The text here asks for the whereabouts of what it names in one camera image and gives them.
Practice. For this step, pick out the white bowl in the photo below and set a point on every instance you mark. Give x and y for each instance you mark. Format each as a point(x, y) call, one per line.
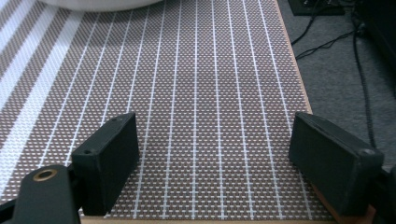
point(99, 4)

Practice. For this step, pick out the brown white striped woven placemat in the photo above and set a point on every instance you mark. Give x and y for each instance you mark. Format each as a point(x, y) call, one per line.
point(202, 77)

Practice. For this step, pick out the dark cabinet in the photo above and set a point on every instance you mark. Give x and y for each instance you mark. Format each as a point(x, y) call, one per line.
point(383, 25)

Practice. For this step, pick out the black stand base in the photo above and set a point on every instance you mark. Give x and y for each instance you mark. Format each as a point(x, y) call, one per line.
point(311, 9)

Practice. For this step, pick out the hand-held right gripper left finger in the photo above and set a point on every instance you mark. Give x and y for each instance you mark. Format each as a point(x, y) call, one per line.
point(106, 161)

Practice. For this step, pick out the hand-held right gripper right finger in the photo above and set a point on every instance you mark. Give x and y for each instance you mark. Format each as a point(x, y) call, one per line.
point(333, 161)

